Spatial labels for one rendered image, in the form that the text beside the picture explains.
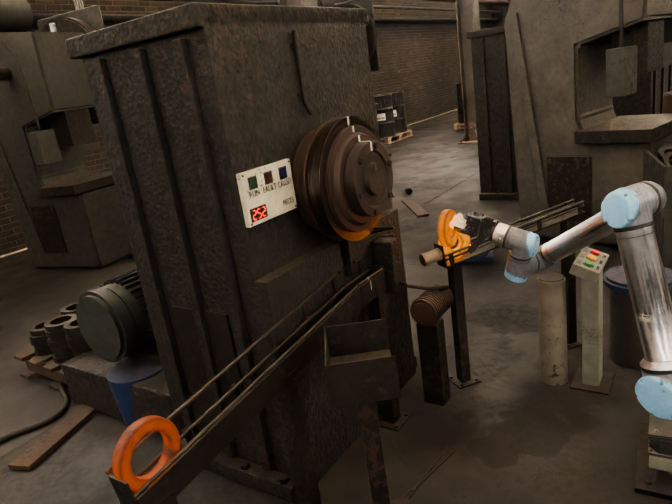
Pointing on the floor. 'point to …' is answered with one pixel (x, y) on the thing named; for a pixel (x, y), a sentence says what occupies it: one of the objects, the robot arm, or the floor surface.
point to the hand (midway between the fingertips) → (448, 223)
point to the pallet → (53, 346)
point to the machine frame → (213, 165)
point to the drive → (116, 349)
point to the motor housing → (433, 343)
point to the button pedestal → (591, 326)
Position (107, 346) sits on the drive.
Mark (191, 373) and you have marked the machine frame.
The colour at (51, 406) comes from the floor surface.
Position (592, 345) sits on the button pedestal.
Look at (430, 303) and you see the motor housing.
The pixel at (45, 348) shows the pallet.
